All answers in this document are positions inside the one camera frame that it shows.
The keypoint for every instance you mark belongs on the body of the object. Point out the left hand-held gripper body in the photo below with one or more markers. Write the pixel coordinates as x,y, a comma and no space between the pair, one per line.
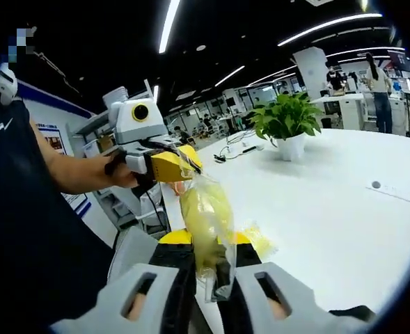
138,128

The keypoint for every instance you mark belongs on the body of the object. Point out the large yellow silicone block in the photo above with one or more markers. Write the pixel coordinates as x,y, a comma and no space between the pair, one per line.
208,222

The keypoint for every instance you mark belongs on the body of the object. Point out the white worn device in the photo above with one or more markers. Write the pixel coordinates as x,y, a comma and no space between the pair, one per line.
4,85

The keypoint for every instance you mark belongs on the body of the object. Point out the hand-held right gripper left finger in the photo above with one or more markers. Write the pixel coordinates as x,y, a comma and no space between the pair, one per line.
149,299

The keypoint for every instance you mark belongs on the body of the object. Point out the orange object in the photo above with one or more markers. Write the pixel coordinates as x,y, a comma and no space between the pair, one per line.
177,188

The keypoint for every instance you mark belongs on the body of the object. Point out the black power adapter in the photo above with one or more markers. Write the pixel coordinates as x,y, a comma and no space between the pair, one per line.
220,159

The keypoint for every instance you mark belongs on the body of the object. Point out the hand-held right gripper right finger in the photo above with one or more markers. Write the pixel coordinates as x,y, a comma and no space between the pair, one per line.
260,306

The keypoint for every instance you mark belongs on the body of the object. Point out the ceiling light strip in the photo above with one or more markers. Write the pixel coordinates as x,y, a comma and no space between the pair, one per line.
168,26
330,28

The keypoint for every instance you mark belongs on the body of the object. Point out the white plant pot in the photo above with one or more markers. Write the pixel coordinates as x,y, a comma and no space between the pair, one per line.
291,148

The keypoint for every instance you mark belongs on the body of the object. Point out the green potted plant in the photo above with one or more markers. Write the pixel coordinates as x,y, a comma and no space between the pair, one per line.
286,115

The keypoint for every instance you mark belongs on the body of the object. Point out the blue framed notice board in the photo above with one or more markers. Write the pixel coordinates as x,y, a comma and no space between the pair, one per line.
56,139

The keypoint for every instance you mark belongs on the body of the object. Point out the person in dark shirt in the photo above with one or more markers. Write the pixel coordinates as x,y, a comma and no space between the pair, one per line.
27,226

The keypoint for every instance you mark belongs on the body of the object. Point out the small yellow silicone block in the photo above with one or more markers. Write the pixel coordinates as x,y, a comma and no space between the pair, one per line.
258,241

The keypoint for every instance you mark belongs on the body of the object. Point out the person's left hand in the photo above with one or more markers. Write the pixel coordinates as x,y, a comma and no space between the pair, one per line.
121,179

